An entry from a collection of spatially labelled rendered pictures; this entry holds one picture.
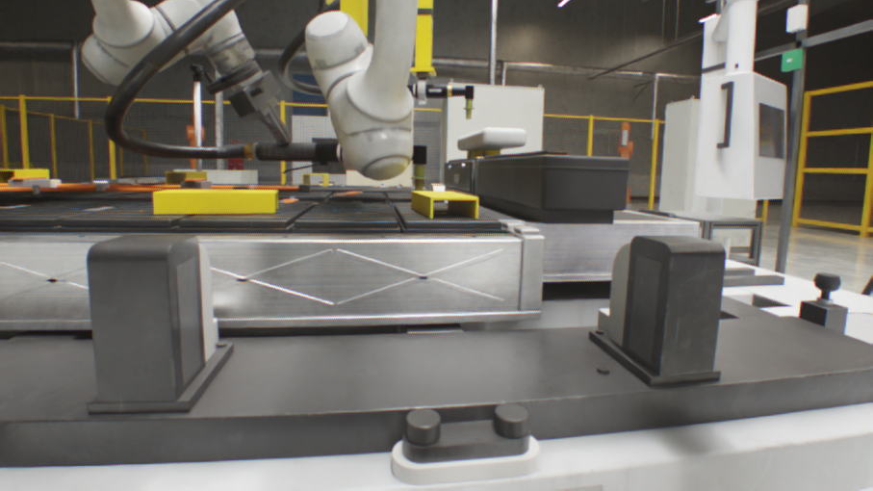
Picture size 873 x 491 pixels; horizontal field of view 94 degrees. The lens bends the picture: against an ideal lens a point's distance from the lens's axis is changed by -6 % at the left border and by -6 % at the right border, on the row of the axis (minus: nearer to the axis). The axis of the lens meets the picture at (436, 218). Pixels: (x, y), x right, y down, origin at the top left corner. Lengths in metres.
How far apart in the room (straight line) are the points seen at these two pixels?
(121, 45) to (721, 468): 1.04
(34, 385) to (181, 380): 0.15
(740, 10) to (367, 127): 3.36
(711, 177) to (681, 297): 2.97
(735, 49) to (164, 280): 3.62
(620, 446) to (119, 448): 0.41
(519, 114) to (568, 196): 4.86
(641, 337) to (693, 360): 0.05
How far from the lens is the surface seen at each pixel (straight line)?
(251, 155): 1.14
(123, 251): 0.40
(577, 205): 0.73
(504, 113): 5.51
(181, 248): 0.40
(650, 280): 0.47
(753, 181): 3.32
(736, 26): 3.76
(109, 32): 0.98
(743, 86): 3.40
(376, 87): 0.63
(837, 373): 0.62
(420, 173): 1.01
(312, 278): 0.53
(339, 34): 0.73
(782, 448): 0.53
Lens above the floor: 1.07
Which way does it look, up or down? 6 degrees down
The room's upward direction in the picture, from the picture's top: 1 degrees clockwise
